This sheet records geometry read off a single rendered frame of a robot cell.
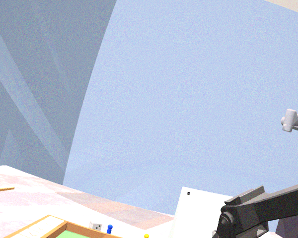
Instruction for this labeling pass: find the blue pawn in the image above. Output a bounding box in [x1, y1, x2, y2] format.
[107, 225, 113, 234]

